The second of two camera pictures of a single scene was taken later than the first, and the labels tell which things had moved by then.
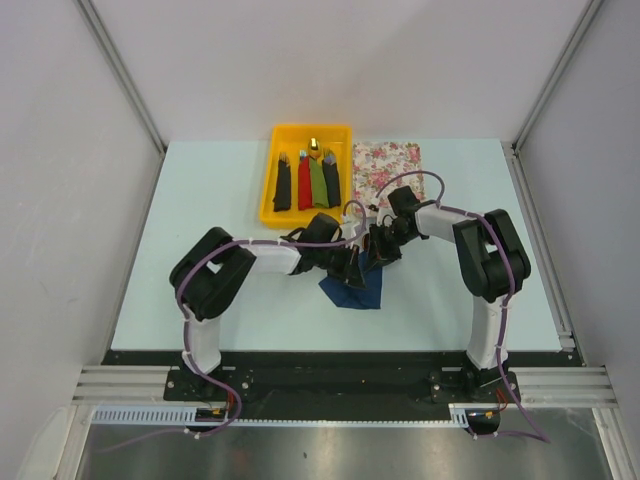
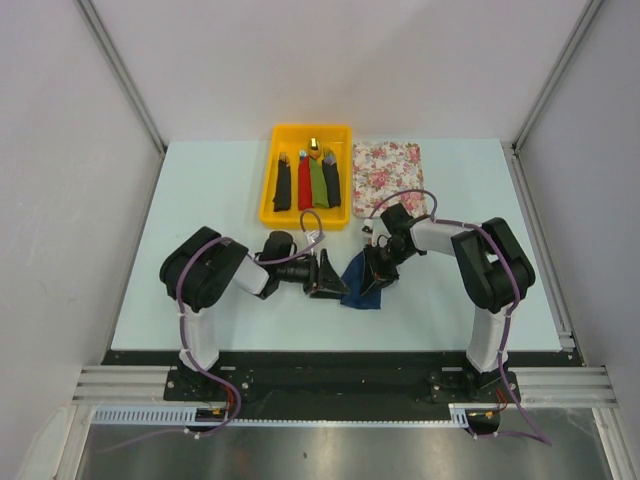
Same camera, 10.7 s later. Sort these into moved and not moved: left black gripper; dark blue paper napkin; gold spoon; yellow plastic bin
Moved: left black gripper
Not moved: yellow plastic bin; dark blue paper napkin; gold spoon
